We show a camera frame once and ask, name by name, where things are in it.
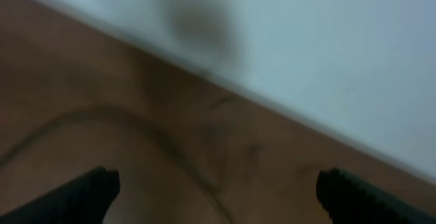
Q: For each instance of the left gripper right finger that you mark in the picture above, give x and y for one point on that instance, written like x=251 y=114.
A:
x=350 y=200

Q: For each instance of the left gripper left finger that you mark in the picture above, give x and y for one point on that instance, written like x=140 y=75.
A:
x=85 y=199

